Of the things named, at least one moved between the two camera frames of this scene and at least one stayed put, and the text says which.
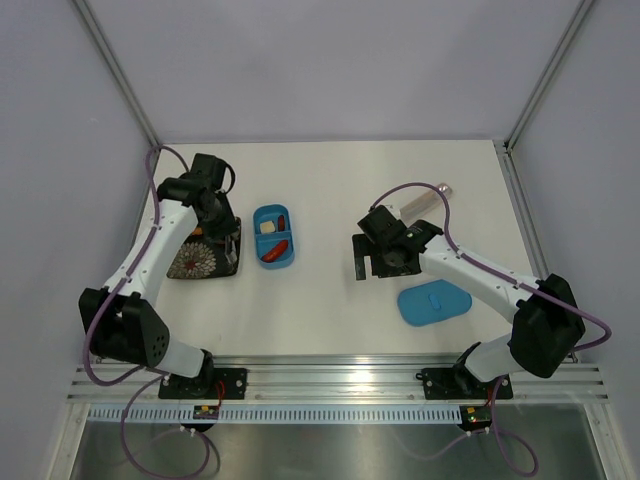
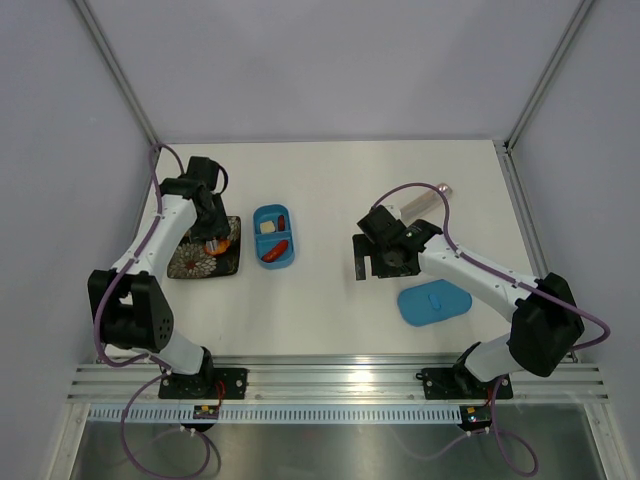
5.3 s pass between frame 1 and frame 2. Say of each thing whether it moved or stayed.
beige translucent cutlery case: stayed
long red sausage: stayed
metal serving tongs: moved
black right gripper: stayed
